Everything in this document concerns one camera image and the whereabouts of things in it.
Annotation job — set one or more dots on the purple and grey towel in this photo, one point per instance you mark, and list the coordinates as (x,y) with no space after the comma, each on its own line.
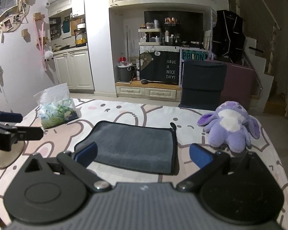
(141,149)

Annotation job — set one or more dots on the purple plush toy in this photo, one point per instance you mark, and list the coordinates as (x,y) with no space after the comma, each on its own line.
(230,124)

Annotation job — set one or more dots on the green floral tissue pack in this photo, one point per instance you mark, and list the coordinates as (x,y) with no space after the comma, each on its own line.
(56,107)

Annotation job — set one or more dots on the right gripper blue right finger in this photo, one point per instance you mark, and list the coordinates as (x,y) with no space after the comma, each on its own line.
(200,156)

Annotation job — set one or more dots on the white kitchen cabinet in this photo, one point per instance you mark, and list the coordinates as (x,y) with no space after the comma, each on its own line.
(73,68)

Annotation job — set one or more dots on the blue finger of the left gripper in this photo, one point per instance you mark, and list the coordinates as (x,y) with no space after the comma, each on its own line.
(10,117)
(29,133)

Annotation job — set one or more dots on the cartoon bunny table cloth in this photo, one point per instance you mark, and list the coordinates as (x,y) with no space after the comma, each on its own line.
(66,136)

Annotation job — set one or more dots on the beige round object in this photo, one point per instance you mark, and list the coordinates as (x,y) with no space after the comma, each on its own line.
(9,157)

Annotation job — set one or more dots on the cream tiered shelf rack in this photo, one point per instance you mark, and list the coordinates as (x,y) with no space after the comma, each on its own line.
(149,37)

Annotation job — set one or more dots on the black hanging garment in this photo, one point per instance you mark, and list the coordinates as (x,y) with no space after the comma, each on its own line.
(228,37)

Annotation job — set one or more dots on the green paton sign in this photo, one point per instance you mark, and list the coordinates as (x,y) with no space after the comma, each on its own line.
(192,54)

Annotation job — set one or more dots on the maroon cushioned panel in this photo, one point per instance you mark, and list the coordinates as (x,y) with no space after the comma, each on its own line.
(229,82)

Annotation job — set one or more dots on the dark grey trash bin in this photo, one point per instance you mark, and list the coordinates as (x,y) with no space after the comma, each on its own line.
(126,71)

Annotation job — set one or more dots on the white drawer cabinet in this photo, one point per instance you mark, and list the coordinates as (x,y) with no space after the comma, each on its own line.
(153,91)

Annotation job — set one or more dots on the black have a nice day cloth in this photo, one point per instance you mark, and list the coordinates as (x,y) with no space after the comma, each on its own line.
(160,66)

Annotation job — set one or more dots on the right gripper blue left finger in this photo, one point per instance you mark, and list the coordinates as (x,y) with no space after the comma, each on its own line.
(85,154)

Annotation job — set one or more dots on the dark blue chair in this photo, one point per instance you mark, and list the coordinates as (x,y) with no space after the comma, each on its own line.
(202,84)

